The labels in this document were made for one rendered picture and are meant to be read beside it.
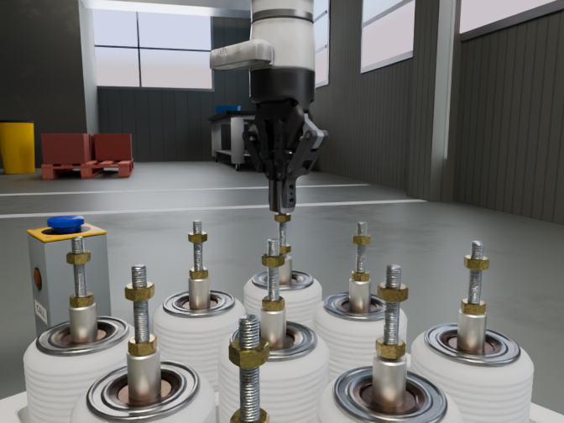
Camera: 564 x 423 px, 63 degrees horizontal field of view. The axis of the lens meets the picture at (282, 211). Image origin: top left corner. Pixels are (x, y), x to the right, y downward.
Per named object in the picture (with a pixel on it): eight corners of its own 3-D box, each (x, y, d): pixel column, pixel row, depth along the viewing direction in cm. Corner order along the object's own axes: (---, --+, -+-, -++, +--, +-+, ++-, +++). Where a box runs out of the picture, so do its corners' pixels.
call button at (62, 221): (54, 239, 52) (52, 221, 52) (44, 233, 55) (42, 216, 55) (90, 234, 55) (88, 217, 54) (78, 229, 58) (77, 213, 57)
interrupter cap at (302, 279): (293, 271, 61) (294, 266, 61) (326, 287, 55) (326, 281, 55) (242, 279, 58) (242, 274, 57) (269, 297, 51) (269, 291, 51)
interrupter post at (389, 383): (395, 389, 32) (398, 346, 32) (413, 409, 30) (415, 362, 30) (364, 394, 32) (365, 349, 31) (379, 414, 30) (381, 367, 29)
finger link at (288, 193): (279, 164, 53) (279, 207, 54) (296, 164, 51) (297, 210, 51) (289, 164, 54) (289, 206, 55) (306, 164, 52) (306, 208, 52)
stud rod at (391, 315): (390, 380, 30) (394, 268, 29) (378, 374, 31) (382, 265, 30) (399, 375, 31) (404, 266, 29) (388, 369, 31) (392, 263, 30)
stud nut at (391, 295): (394, 305, 29) (394, 292, 28) (372, 297, 30) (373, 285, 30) (412, 298, 30) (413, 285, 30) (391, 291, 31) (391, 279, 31)
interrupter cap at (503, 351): (470, 325, 44) (470, 317, 44) (541, 359, 37) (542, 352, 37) (405, 338, 41) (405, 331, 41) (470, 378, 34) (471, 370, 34)
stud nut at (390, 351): (391, 362, 29) (391, 349, 29) (370, 352, 31) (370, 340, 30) (409, 352, 30) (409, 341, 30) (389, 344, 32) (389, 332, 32)
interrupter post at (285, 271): (286, 279, 58) (286, 253, 57) (296, 284, 56) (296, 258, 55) (269, 282, 57) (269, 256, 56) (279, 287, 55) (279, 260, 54)
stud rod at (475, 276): (471, 326, 39) (477, 240, 38) (480, 331, 38) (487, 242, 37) (462, 328, 39) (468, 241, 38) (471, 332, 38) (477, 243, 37)
